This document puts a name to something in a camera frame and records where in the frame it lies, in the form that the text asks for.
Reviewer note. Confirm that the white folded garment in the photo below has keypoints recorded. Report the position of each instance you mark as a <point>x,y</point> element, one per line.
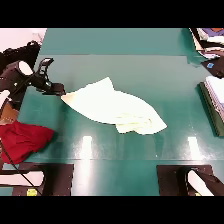
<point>216,91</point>

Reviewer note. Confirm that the cream shirt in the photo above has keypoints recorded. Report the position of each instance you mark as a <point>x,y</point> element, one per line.
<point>113,106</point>

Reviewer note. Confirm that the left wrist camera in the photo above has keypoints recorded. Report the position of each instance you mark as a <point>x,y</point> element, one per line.
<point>45,65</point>

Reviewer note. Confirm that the brown garment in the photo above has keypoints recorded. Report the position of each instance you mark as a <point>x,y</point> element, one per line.
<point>9,115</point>

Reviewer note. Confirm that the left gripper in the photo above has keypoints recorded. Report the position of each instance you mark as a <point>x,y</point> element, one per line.
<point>53,89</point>

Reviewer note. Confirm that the heap of clothes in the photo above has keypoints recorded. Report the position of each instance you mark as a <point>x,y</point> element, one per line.
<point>208,38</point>

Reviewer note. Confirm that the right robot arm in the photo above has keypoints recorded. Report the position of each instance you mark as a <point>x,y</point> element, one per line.
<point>197,180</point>

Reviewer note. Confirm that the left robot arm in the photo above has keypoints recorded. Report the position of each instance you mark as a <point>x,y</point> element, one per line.
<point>13,78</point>

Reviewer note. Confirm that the red garment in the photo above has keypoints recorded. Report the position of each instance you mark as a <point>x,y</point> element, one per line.
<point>20,140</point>

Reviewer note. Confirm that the black garment with blue label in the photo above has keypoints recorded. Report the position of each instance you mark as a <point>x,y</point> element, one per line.
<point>215,68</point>

